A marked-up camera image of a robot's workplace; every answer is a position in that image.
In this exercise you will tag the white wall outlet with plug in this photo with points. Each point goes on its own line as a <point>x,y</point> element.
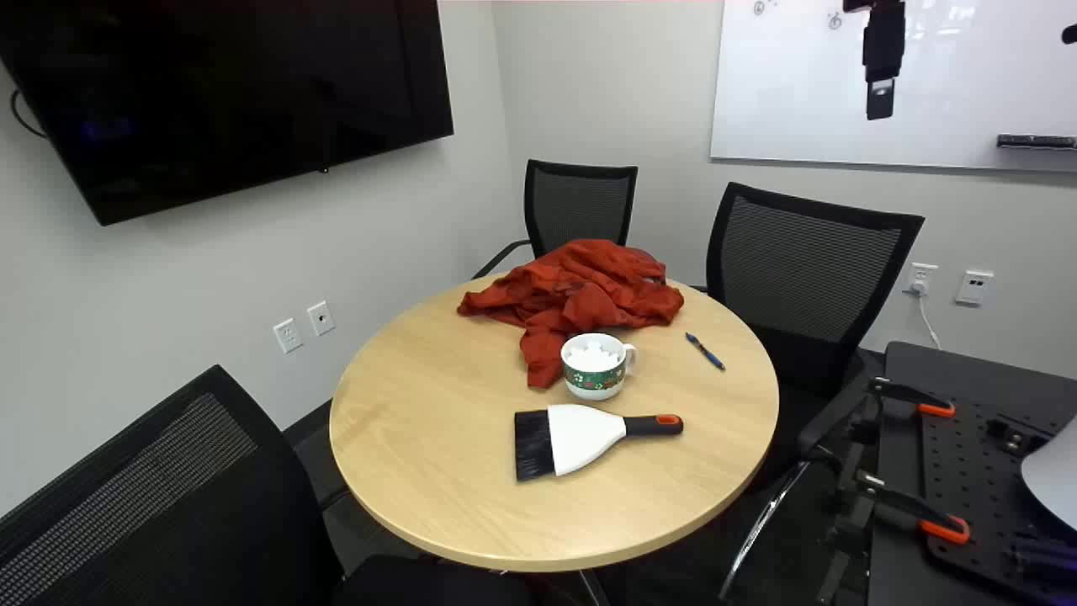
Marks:
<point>919,277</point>

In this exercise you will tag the black bracket on plate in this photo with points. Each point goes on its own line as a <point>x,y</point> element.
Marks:
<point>1013,434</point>

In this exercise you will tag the white whiteboard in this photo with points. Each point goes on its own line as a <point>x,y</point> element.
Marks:
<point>784,78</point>

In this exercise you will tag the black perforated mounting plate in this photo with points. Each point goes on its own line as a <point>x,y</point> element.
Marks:
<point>965,472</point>

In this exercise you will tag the red cloth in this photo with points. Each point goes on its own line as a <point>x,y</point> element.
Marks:
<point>578,286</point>

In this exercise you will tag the black chair ribbed back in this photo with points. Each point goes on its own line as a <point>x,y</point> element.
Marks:
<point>145,506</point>

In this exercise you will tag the black mesh chair wide back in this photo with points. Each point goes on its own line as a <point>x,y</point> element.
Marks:
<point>808,264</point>

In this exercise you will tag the black mesh chair narrow back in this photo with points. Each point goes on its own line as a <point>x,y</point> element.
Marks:
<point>578,202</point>

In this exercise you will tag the black whiteboard marker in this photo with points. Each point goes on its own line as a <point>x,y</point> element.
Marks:
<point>1032,141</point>

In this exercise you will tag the black wall television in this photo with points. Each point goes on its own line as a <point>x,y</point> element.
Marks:
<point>224,90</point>

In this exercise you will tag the black pen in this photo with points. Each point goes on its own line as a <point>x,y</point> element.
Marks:
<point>706,352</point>

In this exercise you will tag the white green ceramic pot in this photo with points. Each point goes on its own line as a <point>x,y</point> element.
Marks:
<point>594,363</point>

